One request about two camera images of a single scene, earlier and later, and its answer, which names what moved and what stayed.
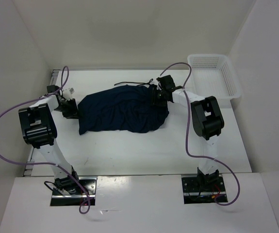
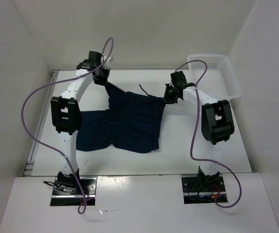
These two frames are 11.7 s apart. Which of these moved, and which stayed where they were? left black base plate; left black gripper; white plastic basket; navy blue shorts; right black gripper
Moved: left black gripper; right black gripper; navy blue shorts
Stayed: white plastic basket; left black base plate
